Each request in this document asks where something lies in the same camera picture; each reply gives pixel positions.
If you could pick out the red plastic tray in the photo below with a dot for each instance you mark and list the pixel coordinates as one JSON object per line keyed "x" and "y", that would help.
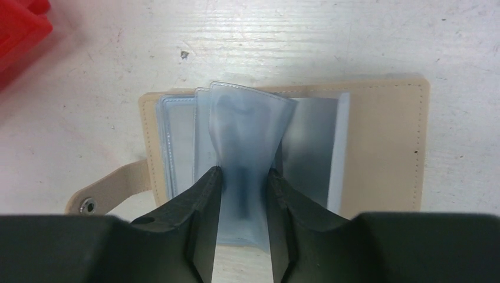
{"x": 24, "y": 24}

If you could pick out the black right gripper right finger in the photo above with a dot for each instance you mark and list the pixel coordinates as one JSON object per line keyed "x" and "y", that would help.
{"x": 309, "y": 243}

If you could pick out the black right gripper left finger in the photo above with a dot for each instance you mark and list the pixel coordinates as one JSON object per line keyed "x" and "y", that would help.
{"x": 174, "y": 243}

